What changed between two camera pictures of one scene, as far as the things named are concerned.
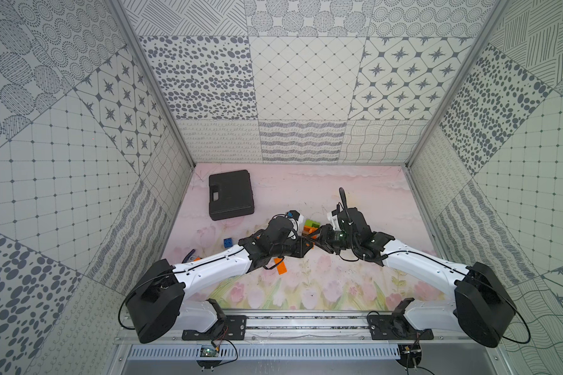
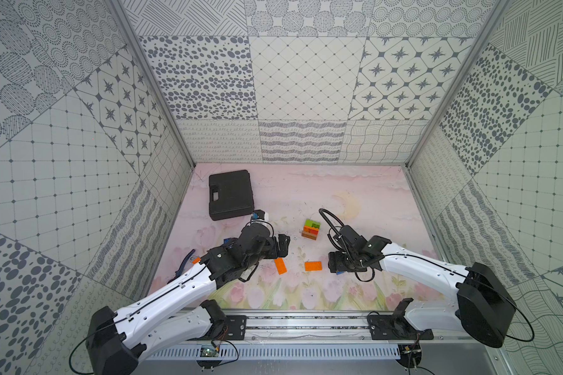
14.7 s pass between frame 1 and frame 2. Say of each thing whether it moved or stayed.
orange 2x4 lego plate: stayed
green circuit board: stayed
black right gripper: moved
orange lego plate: stayed
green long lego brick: stayed
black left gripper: moved
